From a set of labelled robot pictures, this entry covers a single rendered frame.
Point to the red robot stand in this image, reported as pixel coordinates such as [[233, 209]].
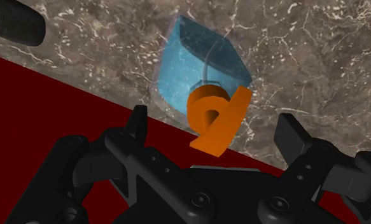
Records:
[[33, 108]]

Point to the black rounded cylinder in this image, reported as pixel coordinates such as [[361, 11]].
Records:
[[14, 21]]

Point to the blue soap dispenser orange pump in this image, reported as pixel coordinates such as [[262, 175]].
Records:
[[179, 71]]

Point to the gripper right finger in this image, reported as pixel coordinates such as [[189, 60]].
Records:
[[300, 173]]

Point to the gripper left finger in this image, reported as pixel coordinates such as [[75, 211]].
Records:
[[160, 167]]

